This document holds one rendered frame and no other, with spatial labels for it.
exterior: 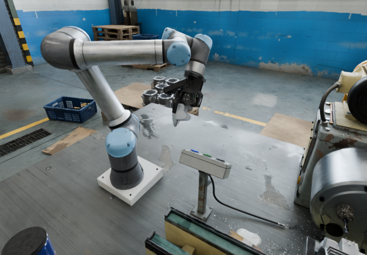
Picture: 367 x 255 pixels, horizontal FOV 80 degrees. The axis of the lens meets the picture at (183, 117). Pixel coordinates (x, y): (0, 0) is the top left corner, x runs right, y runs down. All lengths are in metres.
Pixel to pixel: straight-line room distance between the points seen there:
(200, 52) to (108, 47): 0.33
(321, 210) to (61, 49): 0.89
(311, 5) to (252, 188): 5.13
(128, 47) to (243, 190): 0.77
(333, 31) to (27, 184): 5.70
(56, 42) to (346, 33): 5.57
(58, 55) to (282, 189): 1.02
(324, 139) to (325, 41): 5.06
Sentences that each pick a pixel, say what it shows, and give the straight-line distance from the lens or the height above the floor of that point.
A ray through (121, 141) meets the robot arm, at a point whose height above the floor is 1.06.
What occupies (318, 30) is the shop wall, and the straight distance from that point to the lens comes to 5.87.
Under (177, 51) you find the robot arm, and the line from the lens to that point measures 0.69.
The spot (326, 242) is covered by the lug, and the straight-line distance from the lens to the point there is 0.63.
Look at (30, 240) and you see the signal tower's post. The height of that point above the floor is 1.22.
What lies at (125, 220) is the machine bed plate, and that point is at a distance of 0.96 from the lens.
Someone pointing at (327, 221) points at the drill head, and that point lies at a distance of 0.80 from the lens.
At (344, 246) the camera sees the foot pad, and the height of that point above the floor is 1.08.
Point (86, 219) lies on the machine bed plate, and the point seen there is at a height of 0.80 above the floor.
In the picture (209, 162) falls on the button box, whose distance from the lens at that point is 0.75.
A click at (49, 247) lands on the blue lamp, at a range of 0.47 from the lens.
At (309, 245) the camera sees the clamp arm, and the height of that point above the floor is 1.03.
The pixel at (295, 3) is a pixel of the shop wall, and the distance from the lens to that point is 5.91.
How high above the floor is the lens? 1.55
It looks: 28 degrees down
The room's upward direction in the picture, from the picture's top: straight up
